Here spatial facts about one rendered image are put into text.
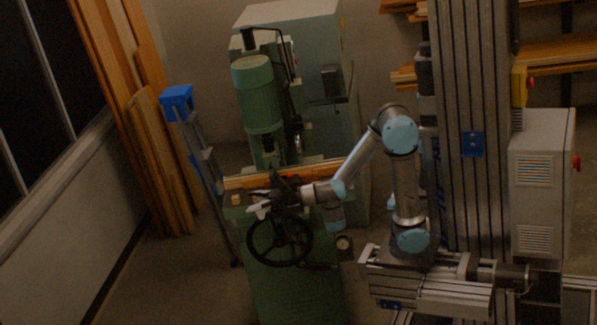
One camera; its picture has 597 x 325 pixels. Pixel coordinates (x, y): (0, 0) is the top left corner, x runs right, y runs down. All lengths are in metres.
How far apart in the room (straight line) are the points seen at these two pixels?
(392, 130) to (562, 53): 2.89
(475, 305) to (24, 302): 2.18
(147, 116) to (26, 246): 1.20
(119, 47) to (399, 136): 2.69
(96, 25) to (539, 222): 2.81
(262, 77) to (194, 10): 2.65
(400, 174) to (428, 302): 0.54
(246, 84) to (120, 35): 1.84
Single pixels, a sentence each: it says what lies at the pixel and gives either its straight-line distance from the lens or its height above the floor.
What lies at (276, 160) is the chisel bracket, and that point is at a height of 1.04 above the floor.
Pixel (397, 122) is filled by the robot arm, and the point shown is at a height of 1.46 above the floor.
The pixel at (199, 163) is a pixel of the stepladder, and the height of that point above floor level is 0.74.
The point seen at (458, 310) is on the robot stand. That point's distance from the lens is 2.56.
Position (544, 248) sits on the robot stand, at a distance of 2.66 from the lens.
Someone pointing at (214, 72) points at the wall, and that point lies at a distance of 5.53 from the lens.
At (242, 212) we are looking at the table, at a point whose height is 0.87.
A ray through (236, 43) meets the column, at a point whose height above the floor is 1.52.
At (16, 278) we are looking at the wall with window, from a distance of 3.55.
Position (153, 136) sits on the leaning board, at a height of 0.75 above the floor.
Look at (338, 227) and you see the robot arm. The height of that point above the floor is 1.08.
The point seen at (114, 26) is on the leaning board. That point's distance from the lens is 4.50.
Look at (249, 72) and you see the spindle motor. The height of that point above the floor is 1.49.
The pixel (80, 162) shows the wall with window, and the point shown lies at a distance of 4.12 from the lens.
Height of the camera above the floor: 2.40
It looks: 27 degrees down
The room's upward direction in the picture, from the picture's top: 12 degrees counter-clockwise
